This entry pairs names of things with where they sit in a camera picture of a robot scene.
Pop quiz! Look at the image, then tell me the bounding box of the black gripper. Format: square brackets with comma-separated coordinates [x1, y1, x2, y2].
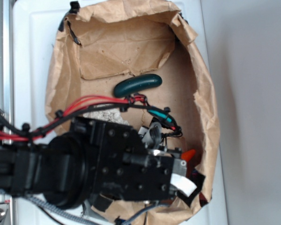
[70, 117, 197, 201]

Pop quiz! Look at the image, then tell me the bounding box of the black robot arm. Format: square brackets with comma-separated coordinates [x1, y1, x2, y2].
[0, 117, 196, 210]

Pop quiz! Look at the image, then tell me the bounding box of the orange plastic carrot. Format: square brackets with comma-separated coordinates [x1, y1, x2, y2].
[181, 149, 196, 162]

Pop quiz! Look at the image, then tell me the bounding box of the crumpled white paper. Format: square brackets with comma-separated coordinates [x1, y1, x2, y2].
[83, 109, 129, 125]

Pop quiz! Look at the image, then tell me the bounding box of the dark green plastic cucumber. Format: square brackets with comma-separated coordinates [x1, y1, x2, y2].
[113, 74, 163, 98]

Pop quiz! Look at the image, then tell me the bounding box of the brown paper bag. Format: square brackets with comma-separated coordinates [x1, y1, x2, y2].
[45, 0, 220, 225]

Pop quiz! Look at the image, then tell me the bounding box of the grey braided cable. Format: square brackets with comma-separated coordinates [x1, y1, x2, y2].
[25, 195, 171, 225]

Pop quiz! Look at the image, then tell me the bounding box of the red and black cable bundle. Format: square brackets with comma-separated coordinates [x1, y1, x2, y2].
[0, 94, 183, 142]

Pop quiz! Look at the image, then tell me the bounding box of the metal rail frame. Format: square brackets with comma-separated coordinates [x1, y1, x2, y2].
[0, 0, 16, 225]

